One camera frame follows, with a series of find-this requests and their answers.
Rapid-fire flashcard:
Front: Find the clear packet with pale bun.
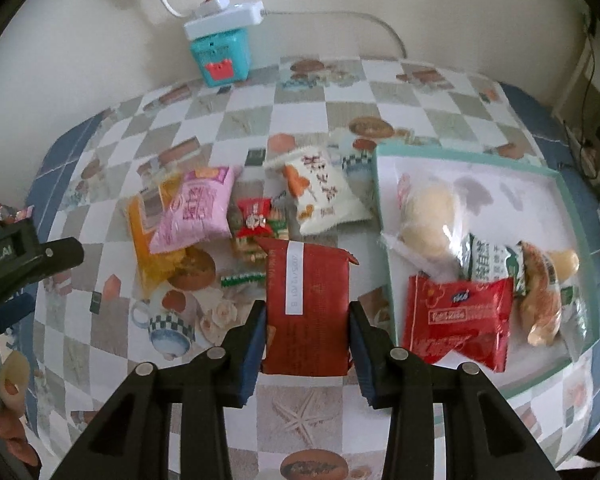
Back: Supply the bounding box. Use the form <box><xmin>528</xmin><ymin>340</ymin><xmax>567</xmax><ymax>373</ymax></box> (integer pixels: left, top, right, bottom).
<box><xmin>380</xmin><ymin>170</ymin><xmax>473</xmax><ymax>281</ymax></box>

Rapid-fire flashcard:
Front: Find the printed checkered tablecloth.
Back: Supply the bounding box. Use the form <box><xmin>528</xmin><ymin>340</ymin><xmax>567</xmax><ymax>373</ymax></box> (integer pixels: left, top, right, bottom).
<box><xmin>25</xmin><ymin>55</ymin><xmax>600</xmax><ymax>480</ymax></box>

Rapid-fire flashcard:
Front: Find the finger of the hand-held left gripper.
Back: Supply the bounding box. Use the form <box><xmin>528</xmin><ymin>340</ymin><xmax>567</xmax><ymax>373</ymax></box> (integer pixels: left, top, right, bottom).
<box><xmin>0</xmin><ymin>290</ymin><xmax>37</xmax><ymax>336</ymax></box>
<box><xmin>32</xmin><ymin>237</ymin><xmax>86</xmax><ymax>281</ymax></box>

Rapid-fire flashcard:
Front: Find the teal cube toy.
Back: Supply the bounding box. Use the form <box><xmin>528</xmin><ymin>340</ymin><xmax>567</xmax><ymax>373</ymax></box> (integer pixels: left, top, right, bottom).
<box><xmin>189</xmin><ymin>27</ymin><xmax>253</xmax><ymax>87</ymax></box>

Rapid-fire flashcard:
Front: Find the green and red wrapped candy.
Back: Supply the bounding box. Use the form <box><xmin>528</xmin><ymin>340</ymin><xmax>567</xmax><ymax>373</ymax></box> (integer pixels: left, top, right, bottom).
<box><xmin>269</xmin><ymin>205</ymin><xmax>291</xmax><ymax>241</ymax></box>

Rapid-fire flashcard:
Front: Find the white power strip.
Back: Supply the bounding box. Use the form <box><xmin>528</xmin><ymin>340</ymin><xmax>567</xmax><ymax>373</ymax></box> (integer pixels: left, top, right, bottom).
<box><xmin>182</xmin><ymin>0</ymin><xmax>266</xmax><ymax>41</ymax></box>

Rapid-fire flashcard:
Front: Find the dark red snack packet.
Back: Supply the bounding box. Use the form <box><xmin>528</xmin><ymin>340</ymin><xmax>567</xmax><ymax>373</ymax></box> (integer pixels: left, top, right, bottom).
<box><xmin>257</xmin><ymin>237</ymin><xmax>361</xmax><ymax>378</ymax></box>

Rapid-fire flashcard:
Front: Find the orange snack packet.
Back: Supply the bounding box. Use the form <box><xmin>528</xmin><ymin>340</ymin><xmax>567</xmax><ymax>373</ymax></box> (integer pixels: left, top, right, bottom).
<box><xmin>125</xmin><ymin>172</ymin><xmax>201</xmax><ymax>301</ymax></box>

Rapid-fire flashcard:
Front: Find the black cable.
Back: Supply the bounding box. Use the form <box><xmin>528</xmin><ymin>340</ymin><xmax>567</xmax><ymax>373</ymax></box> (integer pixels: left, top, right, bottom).
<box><xmin>577</xmin><ymin>7</ymin><xmax>600</xmax><ymax>183</ymax></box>

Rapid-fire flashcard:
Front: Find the white packet with orange print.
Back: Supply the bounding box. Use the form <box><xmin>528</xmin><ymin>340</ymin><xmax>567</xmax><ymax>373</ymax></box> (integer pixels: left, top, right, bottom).
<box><xmin>262</xmin><ymin>145</ymin><xmax>376</xmax><ymax>236</ymax></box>

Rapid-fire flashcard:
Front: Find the small red wrapped candy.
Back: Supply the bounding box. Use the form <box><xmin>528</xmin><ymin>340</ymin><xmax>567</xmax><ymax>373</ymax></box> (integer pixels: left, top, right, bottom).
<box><xmin>232</xmin><ymin>196</ymin><xmax>276</xmax><ymax>238</ymax></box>

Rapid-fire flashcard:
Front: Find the green and white snack packet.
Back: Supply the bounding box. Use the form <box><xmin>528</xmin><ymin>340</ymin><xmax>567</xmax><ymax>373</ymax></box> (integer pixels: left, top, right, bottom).
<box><xmin>455</xmin><ymin>232</ymin><xmax>526</xmax><ymax>296</ymax></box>
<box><xmin>557</xmin><ymin>280</ymin><xmax>593</xmax><ymax>351</ymax></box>

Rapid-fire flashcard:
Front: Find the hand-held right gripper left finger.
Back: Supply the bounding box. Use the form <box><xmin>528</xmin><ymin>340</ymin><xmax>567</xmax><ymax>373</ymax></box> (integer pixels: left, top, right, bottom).
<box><xmin>55</xmin><ymin>300</ymin><xmax>267</xmax><ymax>480</ymax></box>

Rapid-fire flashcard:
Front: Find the grey power cable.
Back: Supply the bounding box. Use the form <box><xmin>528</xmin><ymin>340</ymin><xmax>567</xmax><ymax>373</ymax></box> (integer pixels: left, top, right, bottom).
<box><xmin>262</xmin><ymin>9</ymin><xmax>408</xmax><ymax>58</ymax></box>

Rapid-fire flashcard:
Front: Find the bright red snack packet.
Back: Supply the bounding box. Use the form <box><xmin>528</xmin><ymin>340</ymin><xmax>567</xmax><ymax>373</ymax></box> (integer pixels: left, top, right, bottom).
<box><xmin>401</xmin><ymin>275</ymin><xmax>515</xmax><ymax>373</ymax></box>

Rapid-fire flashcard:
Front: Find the silver wrapped candy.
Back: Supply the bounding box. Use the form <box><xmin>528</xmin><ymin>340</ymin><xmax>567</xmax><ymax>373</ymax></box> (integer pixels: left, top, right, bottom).
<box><xmin>0</xmin><ymin>204</ymin><xmax>35</xmax><ymax>222</ymax></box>

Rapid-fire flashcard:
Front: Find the green and white wrapped candy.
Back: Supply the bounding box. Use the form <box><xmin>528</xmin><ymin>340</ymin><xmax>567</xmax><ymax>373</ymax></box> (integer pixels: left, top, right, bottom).
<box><xmin>220</xmin><ymin>271</ymin><xmax>267</xmax><ymax>289</ymax></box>

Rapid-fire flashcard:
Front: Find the white tray with teal rim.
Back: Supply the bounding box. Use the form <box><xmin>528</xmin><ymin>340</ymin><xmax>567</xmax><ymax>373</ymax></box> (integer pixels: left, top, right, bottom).
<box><xmin>371</xmin><ymin>142</ymin><xmax>600</xmax><ymax>403</ymax></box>

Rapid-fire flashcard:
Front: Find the clear packet with brown bread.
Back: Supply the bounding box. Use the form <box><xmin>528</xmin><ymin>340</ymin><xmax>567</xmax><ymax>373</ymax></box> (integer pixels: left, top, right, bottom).
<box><xmin>515</xmin><ymin>240</ymin><xmax>566</xmax><ymax>347</ymax></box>

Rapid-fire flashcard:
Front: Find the small gold wrapped candy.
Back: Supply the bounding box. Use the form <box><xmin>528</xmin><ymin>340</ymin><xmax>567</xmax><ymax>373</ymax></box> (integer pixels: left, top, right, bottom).
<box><xmin>234</xmin><ymin>239</ymin><xmax>267</xmax><ymax>265</ymax></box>

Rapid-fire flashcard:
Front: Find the pink snack packet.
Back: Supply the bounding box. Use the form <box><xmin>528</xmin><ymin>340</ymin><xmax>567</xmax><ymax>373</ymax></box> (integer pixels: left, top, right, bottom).
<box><xmin>149</xmin><ymin>165</ymin><xmax>243</xmax><ymax>256</ymax></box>

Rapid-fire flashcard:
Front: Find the round pale yellow bun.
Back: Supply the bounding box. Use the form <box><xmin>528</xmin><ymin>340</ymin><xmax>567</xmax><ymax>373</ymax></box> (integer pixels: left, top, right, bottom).
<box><xmin>550</xmin><ymin>249</ymin><xmax>581</xmax><ymax>281</ymax></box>

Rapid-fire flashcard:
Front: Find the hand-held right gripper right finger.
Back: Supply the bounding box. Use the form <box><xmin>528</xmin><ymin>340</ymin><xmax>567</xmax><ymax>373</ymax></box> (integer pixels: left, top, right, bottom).
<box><xmin>349</xmin><ymin>301</ymin><xmax>558</xmax><ymax>480</ymax></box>

